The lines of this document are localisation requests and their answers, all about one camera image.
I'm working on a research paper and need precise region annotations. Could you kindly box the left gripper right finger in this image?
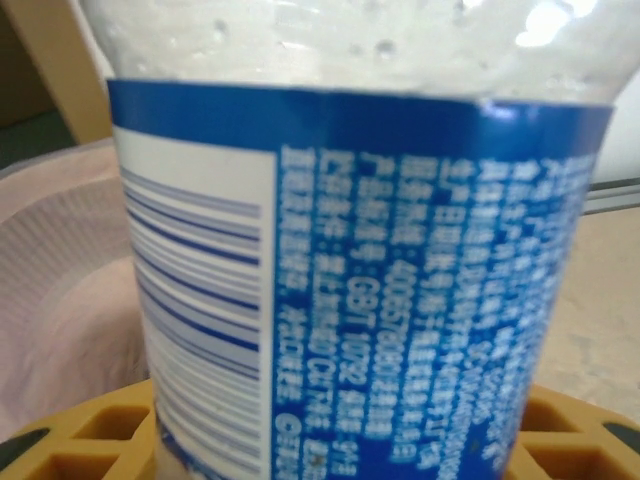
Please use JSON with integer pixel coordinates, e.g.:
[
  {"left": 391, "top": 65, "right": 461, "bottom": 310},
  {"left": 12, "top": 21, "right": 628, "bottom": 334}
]
[{"left": 507, "top": 383, "right": 640, "bottom": 480}]

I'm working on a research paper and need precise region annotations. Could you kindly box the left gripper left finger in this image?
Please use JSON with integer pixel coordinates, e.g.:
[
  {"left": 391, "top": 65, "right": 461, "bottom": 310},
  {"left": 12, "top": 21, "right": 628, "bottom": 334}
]
[{"left": 0, "top": 377, "right": 161, "bottom": 480}]

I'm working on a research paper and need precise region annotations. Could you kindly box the blue cola label bottle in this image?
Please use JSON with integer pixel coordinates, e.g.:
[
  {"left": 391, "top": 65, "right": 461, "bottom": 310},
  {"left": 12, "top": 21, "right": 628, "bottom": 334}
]
[{"left": 79, "top": 0, "right": 640, "bottom": 480}]

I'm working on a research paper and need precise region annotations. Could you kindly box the pink mesh waste bin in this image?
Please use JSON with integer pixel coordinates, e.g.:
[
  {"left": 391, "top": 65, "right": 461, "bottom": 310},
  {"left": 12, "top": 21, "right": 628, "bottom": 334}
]
[{"left": 0, "top": 137, "right": 156, "bottom": 441}]

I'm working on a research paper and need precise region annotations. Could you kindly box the aluminium frame bar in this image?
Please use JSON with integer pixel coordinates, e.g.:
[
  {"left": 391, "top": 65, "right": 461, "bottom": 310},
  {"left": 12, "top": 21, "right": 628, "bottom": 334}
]
[{"left": 584, "top": 177, "right": 640, "bottom": 216}]

